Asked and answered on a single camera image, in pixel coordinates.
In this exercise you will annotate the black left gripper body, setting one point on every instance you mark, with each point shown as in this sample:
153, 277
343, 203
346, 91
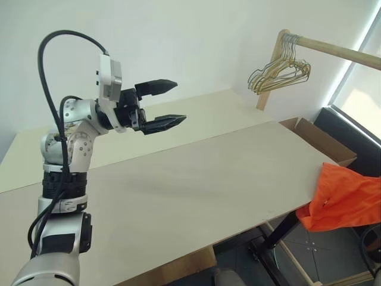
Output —
128, 101

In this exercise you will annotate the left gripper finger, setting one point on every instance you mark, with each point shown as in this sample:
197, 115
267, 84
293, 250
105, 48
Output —
163, 123
157, 86

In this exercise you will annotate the orange shorts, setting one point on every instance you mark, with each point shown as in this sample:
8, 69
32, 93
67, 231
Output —
342, 196

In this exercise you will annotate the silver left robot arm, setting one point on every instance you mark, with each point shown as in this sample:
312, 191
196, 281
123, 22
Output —
77, 110

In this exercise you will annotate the brown cardboard box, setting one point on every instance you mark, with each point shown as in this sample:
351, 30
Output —
321, 140

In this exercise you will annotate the black metal table leg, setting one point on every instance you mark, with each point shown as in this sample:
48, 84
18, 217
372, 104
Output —
279, 232

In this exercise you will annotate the dark rounded shape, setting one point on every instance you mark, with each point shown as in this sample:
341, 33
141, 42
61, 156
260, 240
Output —
229, 278

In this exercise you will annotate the wooden clothes rack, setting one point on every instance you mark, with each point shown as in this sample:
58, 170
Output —
327, 47

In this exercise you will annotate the black cushioned chair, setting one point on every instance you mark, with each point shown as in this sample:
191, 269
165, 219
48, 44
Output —
351, 137

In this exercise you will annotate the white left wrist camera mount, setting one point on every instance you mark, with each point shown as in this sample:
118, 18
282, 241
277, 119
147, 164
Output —
104, 71

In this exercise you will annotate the light wooden floor frame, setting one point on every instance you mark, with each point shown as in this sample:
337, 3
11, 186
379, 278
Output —
294, 259

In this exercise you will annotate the white window frame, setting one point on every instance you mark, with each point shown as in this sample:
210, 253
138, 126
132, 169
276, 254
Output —
349, 68

